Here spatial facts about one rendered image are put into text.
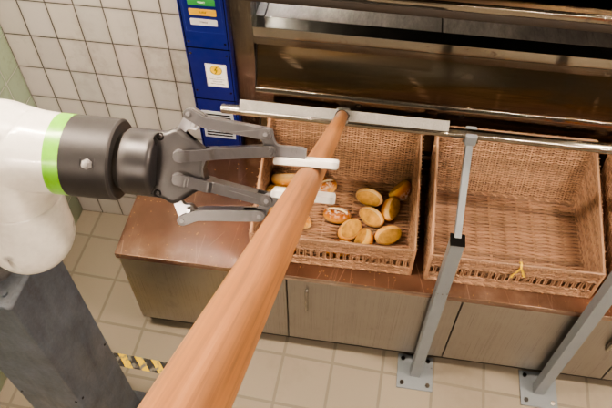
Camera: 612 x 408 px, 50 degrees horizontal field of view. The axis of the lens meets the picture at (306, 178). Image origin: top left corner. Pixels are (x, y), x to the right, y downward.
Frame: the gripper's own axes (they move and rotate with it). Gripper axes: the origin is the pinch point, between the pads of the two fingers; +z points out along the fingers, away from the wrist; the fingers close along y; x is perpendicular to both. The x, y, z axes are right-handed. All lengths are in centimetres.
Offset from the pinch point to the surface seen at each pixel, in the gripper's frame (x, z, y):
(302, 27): -145, -15, -23
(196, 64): -153, -52, -8
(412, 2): -116, 17, -31
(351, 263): -143, 8, 53
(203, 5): -136, -46, -27
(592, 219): -151, 87, 31
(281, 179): -164, -20, 31
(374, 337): -166, 20, 89
